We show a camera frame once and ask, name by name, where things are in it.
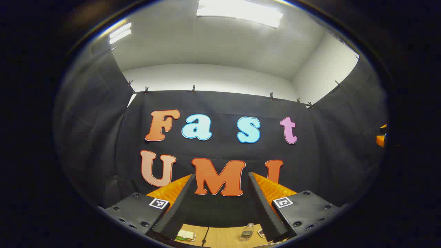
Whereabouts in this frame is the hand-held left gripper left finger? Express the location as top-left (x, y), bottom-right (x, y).
top-left (98, 173), bottom-right (196, 241)

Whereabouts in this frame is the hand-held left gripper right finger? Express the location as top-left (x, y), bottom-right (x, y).
top-left (247, 172), bottom-right (348, 242)

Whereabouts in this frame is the clear plastic water bottle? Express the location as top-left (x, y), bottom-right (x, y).
top-left (240, 223), bottom-right (255, 241)

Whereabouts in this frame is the small white plate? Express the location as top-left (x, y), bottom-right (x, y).
top-left (176, 231), bottom-right (197, 242)

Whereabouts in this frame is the row of black cloth clips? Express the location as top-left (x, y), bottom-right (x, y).
top-left (127, 80), bottom-right (341, 109)

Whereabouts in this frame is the small rectangular ceiling light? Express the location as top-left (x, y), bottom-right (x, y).
top-left (109, 22), bottom-right (132, 44)

